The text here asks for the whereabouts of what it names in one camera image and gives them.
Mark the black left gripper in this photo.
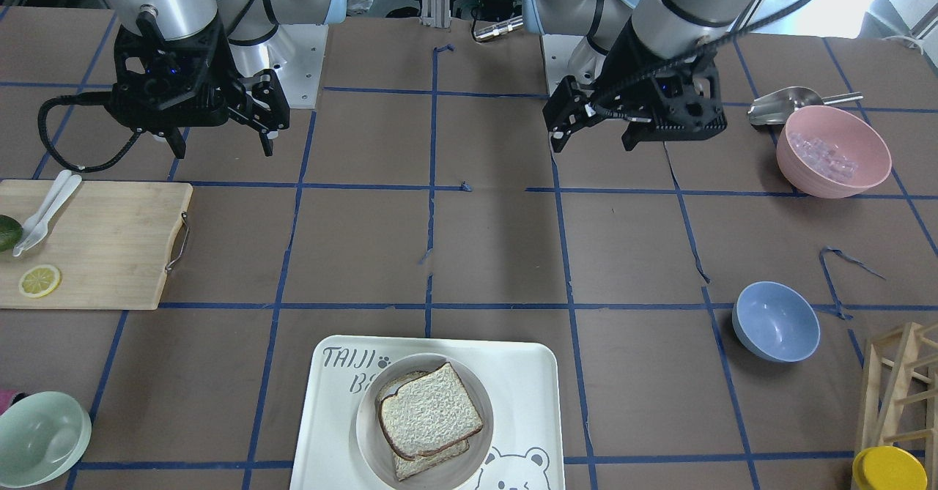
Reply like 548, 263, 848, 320
542, 21, 728, 153

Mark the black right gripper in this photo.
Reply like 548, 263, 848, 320
105, 21, 290, 160

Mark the bread slice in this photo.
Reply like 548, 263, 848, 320
377, 361, 484, 461
375, 370, 470, 481

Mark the white round plate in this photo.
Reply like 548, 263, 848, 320
355, 352, 497, 489

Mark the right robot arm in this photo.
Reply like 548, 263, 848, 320
104, 0, 347, 159

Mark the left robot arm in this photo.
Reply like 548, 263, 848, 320
522, 0, 754, 153

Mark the bread slice under egg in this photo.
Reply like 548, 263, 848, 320
375, 370, 470, 481

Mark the wooden cutting board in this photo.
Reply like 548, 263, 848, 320
1, 180, 192, 310

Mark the metal scoop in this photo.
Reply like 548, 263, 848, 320
747, 86, 864, 127

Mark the white plastic fork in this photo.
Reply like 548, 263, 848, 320
12, 171, 83, 258

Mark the pink bowl with ice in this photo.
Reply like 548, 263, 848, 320
776, 106, 893, 198

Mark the avocado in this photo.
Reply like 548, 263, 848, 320
0, 215, 23, 253

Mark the lemon slice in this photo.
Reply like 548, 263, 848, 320
18, 265, 62, 299

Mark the blue bowl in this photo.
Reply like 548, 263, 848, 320
731, 282, 821, 363

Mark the cream bear tray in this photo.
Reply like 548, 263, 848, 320
290, 335, 566, 489

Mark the pink cloth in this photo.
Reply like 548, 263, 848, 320
0, 389, 28, 415

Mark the green bowl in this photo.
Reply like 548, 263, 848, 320
1, 391, 92, 488

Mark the wooden cup rack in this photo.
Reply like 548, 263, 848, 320
855, 322, 936, 470

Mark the yellow mug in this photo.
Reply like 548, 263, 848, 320
852, 445, 928, 489

